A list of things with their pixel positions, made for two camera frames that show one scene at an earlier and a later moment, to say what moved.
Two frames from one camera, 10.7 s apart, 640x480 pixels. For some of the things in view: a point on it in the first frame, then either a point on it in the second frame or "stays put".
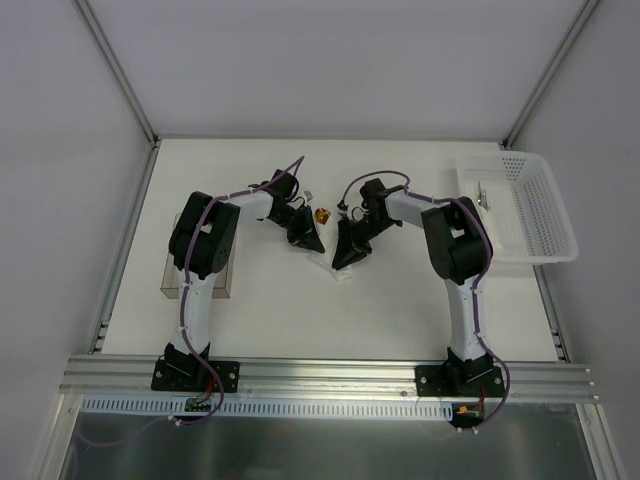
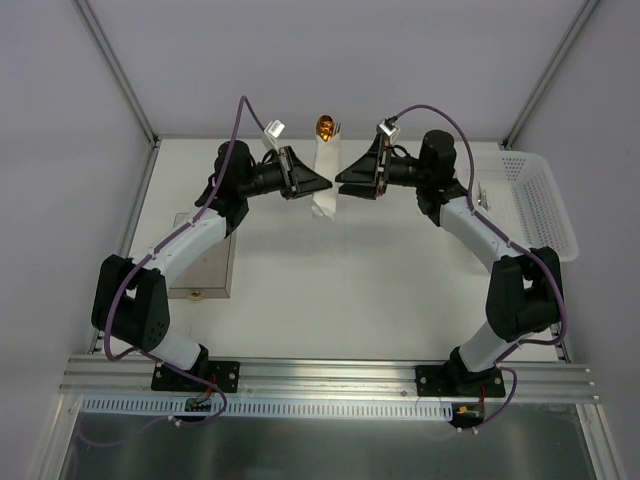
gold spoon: [322, 214] to [325, 127]
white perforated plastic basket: [517, 193] stays put
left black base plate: [195, 376] stays put
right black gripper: [355, 233] to [381, 167]
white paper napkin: [326, 260] to [327, 163]
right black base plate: [459, 381] stays put
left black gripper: [300, 225] to [290, 173]
